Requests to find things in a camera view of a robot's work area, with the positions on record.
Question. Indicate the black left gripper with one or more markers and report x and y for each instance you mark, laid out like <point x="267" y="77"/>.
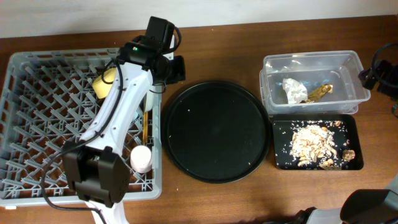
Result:
<point x="178" y="70"/>

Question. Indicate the yellow plastic bowl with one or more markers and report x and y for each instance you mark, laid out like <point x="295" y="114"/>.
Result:
<point x="102" y="87"/>

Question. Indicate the pink plastic cup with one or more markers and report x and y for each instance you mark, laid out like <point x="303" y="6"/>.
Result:
<point x="141" y="159"/>

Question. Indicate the white paper napkin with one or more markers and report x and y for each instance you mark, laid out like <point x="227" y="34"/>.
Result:
<point x="295" y="91"/>

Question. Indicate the peanut shells and rice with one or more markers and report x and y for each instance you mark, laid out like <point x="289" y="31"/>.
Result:
<point x="315" y="145"/>

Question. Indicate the pale grey round plate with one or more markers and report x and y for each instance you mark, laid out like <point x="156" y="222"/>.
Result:
<point x="148" y="101"/>

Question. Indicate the light blue plastic cup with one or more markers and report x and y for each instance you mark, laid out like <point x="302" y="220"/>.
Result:
<point x="136" y="114"/>

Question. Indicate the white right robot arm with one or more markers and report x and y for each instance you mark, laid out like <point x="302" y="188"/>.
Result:
<point x="364" y="205"/>

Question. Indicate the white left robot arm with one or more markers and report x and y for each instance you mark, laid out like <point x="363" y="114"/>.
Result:
<point x="94" y="166"/>

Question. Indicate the grey dishwasher rack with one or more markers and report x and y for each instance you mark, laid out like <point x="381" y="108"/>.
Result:
<point x="47" y="98"/>

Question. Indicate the round black tray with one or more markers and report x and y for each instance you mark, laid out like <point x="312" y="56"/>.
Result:
<point x="216" y="132"/>

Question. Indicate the brown food wrapper scrap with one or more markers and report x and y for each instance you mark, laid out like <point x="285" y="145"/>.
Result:
<point x="319" y="93"/>

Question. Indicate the black rectangular tray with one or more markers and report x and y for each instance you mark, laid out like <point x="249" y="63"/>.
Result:
<point x="354" y="130"/>

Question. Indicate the clear plastic bin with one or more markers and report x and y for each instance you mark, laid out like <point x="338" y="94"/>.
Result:
<point x="313" y="69"/>

